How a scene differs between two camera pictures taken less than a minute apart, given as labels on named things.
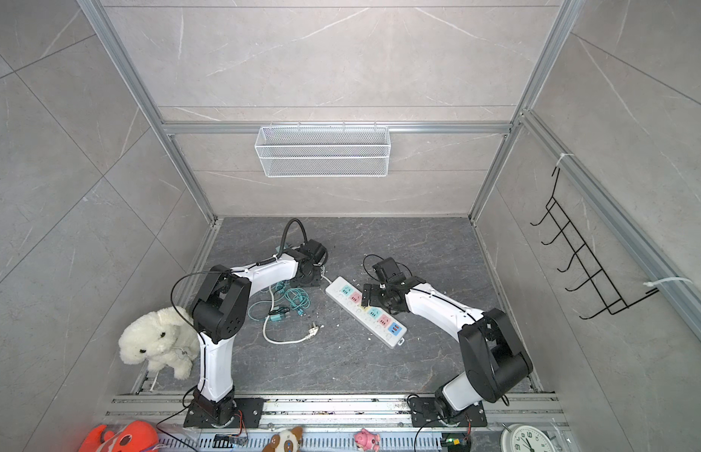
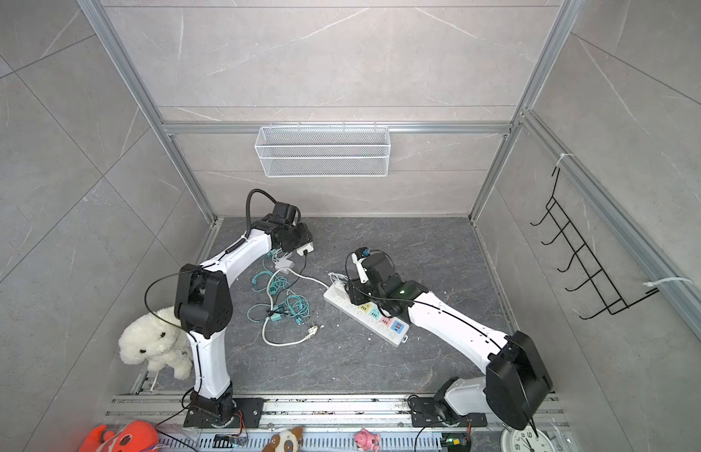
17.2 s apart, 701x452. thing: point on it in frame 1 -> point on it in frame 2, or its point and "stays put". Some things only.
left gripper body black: [315, 279] -> [298, 237]
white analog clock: [526, 438] stays put
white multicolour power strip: [346, 295] stays put
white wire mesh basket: [323, 152] stays put
